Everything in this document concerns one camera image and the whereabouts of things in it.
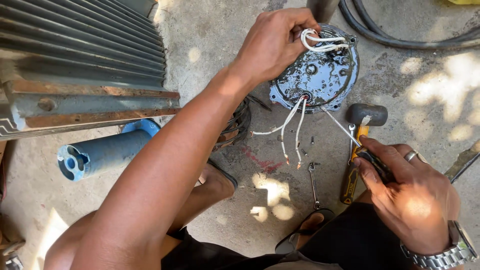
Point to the person's left fingers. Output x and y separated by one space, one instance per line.
305 22

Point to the person's left black sandal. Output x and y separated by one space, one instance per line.
225 174

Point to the dark flat metal bar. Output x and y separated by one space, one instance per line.
463 162

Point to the person's right black sandal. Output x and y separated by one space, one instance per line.
288 242

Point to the small silver combination wrench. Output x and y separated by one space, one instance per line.
313 187

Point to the person's black sandal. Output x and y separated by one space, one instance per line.
288 242
225 174

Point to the person's left hand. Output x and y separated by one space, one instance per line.
270 45

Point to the large grey finned motor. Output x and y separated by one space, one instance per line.
75 56

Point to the yellow object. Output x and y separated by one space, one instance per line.
465 1

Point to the black shorts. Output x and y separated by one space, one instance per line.
356 240

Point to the person's right hand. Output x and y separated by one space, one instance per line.
412 202

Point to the silver wristwatch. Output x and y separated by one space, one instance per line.
446 255

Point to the blue cylindrical pump body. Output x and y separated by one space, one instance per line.
108 150

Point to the round blue motor end cover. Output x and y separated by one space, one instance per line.
318 77

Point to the grey metal pipe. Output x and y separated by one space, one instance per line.
322 9

